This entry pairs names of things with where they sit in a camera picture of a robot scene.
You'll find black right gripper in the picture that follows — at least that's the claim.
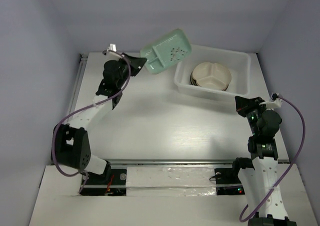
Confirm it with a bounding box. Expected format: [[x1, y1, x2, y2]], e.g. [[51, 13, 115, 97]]
[[234, 95, 267, 135]]

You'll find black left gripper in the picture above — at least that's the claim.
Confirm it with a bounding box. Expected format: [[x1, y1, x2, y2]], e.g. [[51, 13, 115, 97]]
[[116, 53, 146, 89]]

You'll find light green rectangular dish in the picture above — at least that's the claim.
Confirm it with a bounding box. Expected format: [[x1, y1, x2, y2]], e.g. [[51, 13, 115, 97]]
[[140, 28, 192, 74]]

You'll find cream divided dish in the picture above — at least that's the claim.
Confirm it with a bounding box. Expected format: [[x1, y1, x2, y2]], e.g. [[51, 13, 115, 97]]
[[192, 62, 232, 91]]

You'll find beige bird painted plate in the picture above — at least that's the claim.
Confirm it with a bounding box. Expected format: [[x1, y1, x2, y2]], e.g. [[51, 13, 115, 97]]
[[190, 73, 198, 86]]

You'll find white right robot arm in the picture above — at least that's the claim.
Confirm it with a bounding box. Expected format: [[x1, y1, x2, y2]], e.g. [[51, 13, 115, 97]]
[[230, 96, 295, 226]]

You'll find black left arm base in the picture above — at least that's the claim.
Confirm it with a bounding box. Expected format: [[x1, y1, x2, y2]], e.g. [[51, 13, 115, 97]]
[[79, 168, 127, 196]]

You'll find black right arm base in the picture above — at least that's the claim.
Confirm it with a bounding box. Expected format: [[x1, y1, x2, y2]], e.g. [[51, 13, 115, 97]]
[[210, 158, 254, 196]]

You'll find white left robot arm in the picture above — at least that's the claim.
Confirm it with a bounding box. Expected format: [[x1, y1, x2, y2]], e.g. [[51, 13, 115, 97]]
[[51, 53, 147, 184]]

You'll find white plastic bin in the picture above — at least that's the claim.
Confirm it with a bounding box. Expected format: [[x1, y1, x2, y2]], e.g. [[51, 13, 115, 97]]
[[174, 45, 251, 101]]

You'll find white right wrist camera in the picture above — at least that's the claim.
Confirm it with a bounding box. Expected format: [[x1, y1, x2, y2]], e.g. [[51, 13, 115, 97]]
[[259, 93, 283, 110]]

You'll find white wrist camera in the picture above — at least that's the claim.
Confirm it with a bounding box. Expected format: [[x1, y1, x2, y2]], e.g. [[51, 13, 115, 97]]
[[103, 44, 118, 55], [259, 93, 283, 110]]

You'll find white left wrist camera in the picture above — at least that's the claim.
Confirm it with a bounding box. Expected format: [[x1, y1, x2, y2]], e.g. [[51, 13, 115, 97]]
[[103, 44, 118, 55]]

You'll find aluminium frame rail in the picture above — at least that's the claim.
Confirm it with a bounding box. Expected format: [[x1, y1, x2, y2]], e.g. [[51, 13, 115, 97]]
[[54, 52, 89, 123]]

